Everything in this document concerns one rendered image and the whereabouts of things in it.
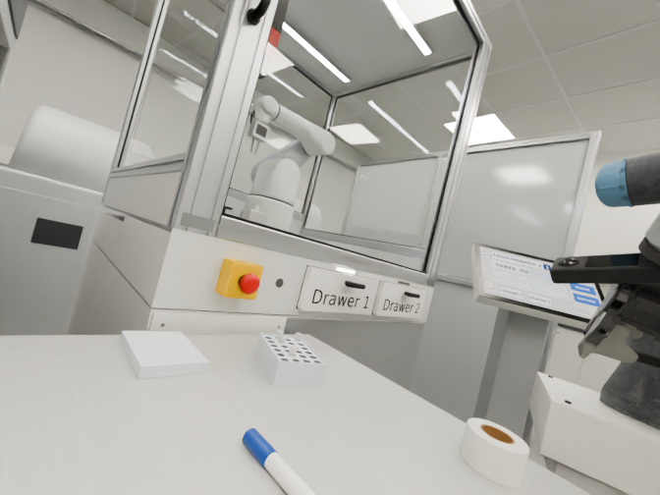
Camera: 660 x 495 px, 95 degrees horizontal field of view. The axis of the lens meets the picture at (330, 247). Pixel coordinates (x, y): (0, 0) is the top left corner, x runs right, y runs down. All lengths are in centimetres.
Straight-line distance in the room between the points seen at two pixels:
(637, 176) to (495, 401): 117
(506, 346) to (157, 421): 138
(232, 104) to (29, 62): 346
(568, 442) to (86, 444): 58
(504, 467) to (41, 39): 415
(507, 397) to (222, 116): 148
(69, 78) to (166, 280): 350
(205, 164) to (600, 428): 73
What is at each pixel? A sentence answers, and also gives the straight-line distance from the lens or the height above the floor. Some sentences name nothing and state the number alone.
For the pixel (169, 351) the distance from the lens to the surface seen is 51.
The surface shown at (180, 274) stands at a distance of 62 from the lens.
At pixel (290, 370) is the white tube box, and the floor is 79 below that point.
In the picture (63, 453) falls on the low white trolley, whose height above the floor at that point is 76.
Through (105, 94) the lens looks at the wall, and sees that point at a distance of 400.
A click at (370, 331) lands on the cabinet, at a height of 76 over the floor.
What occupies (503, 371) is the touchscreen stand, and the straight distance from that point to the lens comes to 158.
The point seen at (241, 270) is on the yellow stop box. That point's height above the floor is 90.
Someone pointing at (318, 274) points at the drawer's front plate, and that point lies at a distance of 77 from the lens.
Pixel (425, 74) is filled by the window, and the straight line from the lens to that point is 120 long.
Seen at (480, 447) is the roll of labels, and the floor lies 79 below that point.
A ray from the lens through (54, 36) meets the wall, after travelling 412.
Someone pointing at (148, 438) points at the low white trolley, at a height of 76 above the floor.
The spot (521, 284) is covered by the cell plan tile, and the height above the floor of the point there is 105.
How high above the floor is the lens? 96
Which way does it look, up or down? 2 degrees up
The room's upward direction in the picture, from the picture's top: 14 degrees clockwise
